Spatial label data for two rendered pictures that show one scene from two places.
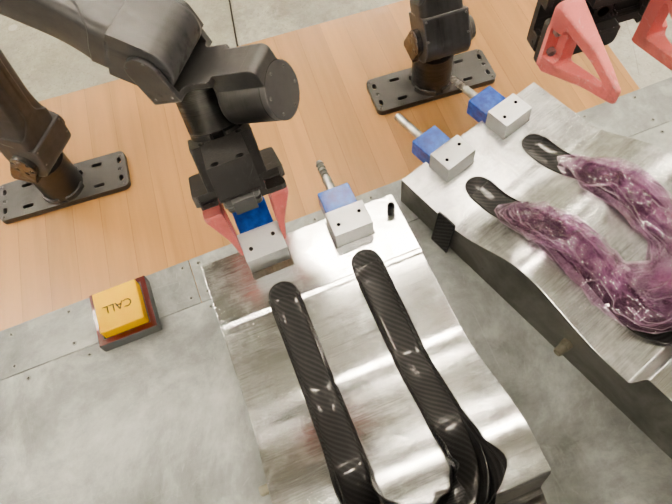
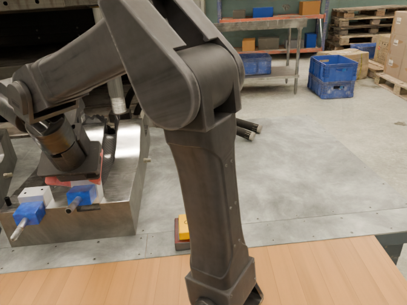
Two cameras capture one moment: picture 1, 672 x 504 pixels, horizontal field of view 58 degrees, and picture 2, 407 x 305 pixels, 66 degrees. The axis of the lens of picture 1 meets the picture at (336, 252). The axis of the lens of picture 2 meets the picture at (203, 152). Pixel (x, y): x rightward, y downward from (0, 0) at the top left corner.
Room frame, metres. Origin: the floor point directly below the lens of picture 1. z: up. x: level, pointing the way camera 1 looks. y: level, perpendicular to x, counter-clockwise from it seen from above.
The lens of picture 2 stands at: (0.85, 0.41, 1.25)
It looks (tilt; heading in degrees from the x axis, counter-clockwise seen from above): 27 degrees down; 190
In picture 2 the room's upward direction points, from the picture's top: 4 degrees counter-clockwise
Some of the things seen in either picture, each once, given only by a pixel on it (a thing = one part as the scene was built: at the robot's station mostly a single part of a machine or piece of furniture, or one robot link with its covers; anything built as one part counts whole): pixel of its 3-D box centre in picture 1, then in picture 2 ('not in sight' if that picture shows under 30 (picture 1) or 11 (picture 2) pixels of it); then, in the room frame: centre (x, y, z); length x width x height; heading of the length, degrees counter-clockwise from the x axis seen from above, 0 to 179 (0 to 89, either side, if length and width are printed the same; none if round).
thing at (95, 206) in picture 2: (271, 263); (91, 205); (0.35, 0.08, 0.87); 0.05 x 0.05 x 0.04; 13
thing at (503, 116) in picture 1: (482, 102); not in sight; (0.57, -0.25, 0.86); 0.13 x 0.05 x 0.05; 30
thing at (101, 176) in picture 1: (53, 174); not in sight; (0.58, 0.40, 0.84); 0.20 x 0.07 x 0.08; 98
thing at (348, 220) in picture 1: (336, 199); (28, 216); (0.42, -0.01, 0.89); 0.13 x 0.05 x 0.05; 13
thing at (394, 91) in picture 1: (431, 65); not in sight; (0.67, -0.20, 0.84); 0.20 x 0.07 x 0.08; 98
